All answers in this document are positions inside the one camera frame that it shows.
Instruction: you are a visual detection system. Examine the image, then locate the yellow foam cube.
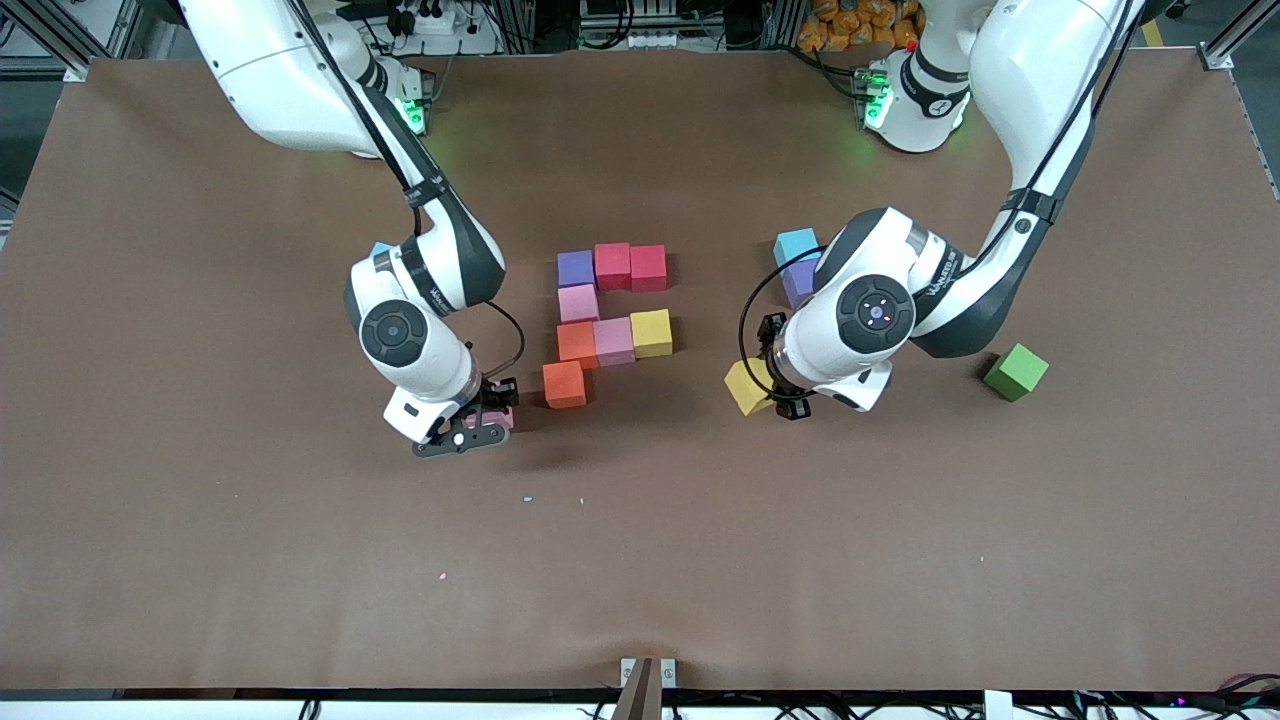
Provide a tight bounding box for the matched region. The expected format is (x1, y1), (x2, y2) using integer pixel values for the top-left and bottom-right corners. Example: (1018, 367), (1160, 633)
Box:
(723, 357), (777, 418)
(630, 309), (674, 359)

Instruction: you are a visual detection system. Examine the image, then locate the orange foam cube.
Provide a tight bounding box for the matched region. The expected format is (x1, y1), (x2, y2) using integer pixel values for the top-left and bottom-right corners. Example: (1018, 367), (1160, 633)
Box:
(542, 360), (588, 411)
(557, 320), (599, 370)

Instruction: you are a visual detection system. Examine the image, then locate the red foam cube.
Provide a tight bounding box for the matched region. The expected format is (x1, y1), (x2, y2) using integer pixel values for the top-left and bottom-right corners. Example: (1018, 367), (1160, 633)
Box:
(630, 244), (669, 294)
(594, 243), (634, 293)

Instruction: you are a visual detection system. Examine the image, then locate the green foam cube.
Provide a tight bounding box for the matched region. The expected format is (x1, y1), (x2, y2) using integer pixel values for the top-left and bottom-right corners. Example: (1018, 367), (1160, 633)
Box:
(983, 342), (1051, 403)

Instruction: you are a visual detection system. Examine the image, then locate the brown table cover sheet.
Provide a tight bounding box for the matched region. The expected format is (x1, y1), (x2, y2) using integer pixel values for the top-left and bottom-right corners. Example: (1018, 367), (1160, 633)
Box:
(0, 45), (1280, 693)

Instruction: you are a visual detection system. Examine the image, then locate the bag of orange fruits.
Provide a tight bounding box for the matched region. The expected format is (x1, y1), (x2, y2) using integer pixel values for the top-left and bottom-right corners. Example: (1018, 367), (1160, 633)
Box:
(797, 0), (926, 53)

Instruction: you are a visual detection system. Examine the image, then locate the white electronics box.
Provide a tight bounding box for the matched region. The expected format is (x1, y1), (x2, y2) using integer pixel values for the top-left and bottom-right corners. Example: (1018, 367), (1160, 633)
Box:
(578, 0), (683, 51)

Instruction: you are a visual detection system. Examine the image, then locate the metal table clamp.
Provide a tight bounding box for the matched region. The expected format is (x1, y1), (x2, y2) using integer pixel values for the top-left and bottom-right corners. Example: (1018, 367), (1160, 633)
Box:
(618, 656), (678, 720)

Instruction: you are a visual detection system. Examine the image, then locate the white power strip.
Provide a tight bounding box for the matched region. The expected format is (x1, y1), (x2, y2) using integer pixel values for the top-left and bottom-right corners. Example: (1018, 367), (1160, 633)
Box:
(385, 0), (501, 56)

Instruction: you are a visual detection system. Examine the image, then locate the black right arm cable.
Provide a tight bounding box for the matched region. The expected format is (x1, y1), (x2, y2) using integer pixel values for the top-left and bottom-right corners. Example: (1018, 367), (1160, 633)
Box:
(285, 0), (527, 381)

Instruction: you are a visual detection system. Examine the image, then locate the aluminium frame strut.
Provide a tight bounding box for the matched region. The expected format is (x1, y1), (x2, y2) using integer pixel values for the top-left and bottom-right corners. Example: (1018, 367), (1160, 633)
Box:
(1200, 0), (1280, 73)
(0, 0), (151, 83)

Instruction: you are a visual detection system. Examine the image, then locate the black cable bundle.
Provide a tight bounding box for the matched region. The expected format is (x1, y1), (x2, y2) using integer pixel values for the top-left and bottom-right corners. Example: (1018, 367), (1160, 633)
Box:
(1040, 672), (1280, 720)

